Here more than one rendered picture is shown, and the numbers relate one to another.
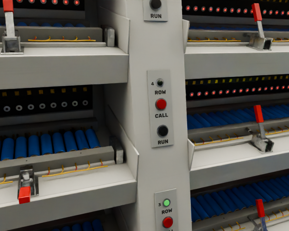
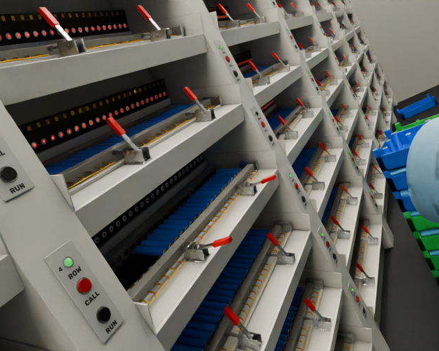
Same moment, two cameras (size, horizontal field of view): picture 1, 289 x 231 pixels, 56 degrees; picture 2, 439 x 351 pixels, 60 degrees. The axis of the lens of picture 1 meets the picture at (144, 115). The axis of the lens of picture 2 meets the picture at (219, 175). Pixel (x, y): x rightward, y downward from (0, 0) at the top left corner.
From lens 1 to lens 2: 0.79 m
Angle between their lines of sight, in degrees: 37
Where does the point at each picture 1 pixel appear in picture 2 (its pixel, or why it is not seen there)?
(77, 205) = (268, 191)
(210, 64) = (260, 98)
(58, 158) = (241, 177)
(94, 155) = (249, 169)
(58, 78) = (228, 126)
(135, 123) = (261, 138)
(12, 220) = (257, 209)
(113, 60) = (239, 108)
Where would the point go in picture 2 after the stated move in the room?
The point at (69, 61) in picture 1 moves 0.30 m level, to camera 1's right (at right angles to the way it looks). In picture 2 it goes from (229, 114) to (295, 74)
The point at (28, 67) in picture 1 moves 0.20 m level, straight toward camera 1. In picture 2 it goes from (221, 123) to (299, 81)
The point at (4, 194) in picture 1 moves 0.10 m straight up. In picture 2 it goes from (244, 199) to (223, 161)
